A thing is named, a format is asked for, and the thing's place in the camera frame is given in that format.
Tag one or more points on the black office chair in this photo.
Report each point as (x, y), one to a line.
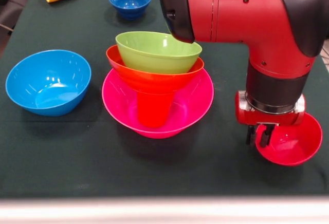
(13, 5)

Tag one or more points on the green bowl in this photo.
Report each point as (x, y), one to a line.
(154, 57)

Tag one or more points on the red cup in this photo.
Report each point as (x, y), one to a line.
(154, 111)

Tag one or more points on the small crimson bowl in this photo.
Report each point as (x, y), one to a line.
(295, 144)

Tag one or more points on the orange bowl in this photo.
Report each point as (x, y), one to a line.
(154, 82)

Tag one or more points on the large pink bowl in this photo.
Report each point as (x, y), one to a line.
(195, 100)

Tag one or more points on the dark blue bowl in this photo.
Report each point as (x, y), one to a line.
(129, 0)

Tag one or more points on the dark green tablecloth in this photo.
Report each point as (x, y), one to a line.
(77, 157)

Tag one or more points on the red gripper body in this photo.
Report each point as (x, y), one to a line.
(270, 119)

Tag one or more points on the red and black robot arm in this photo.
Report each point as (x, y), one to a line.
(244, 16)

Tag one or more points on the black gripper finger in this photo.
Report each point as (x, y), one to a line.
(250, 135)
(266, 136)

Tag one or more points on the light blue bowl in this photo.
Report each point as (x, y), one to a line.
(48, 82)

